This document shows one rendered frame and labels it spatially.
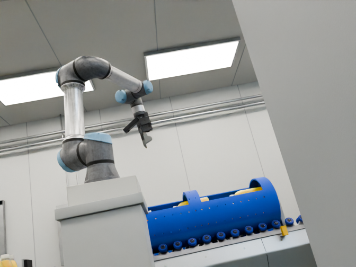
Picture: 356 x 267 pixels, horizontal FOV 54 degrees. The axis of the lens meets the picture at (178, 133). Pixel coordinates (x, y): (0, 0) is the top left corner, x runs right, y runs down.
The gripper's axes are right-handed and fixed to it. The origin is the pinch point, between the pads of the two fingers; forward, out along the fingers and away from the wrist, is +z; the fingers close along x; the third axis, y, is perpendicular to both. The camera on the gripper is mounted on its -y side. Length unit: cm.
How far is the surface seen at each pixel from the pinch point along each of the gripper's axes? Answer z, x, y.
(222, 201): 42, -22, 32
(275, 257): 76, -24, 48
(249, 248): 68, -24, 38
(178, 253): 60, -26, 3
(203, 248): 61, -25, 16
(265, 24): 17, -170, 25
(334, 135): 31, -178, 24
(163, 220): 43, -27, 1
